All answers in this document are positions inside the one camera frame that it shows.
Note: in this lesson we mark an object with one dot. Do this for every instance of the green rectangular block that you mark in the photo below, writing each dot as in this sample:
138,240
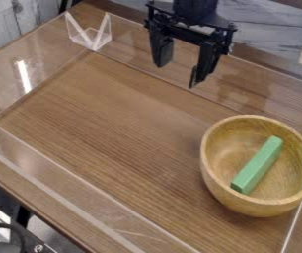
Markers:
253,172

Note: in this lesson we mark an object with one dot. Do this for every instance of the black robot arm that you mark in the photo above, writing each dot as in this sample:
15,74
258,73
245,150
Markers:
191,21

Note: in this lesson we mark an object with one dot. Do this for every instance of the black table leg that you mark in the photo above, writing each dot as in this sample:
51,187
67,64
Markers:
23,216

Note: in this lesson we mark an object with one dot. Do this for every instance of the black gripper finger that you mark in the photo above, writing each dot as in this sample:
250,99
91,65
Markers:
162,47
207,62

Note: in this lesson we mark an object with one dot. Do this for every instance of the brown wooden bowl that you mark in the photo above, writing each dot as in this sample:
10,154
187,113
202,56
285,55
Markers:
229,145

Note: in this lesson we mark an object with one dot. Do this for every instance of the clear acrylic tray wall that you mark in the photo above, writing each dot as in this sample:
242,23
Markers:
101,135

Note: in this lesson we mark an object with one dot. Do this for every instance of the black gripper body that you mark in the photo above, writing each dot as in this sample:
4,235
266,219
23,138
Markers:
193,21

